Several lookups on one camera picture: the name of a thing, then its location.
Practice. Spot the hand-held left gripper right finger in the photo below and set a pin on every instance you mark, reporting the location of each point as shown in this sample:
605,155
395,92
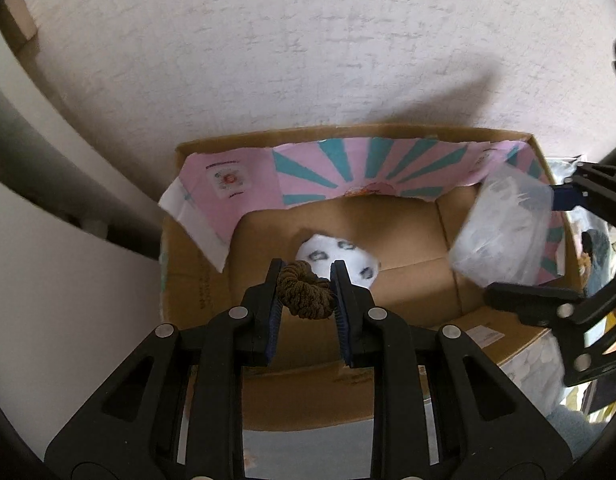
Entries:
342,331

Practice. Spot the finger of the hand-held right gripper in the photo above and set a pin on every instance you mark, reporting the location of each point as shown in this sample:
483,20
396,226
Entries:
588,320
595,190

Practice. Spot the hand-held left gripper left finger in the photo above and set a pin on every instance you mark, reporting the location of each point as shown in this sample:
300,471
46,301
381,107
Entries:
274,321

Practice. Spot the brown hair scrunchie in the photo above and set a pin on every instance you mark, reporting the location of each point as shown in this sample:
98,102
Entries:
305,296

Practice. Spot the brown cardboard box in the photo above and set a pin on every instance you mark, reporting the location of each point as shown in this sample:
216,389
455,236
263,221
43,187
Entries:
413,270

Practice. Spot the clear plastic bag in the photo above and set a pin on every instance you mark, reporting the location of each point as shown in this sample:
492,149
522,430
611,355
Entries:
498,230

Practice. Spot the floral cloth covered desktop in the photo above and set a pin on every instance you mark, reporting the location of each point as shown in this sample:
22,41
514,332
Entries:
308,452

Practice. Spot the white cloth with dark print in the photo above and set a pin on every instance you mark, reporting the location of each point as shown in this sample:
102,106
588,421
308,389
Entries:
338,256

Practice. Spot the pink white striped cloth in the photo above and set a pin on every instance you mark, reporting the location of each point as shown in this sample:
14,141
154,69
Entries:
313,170

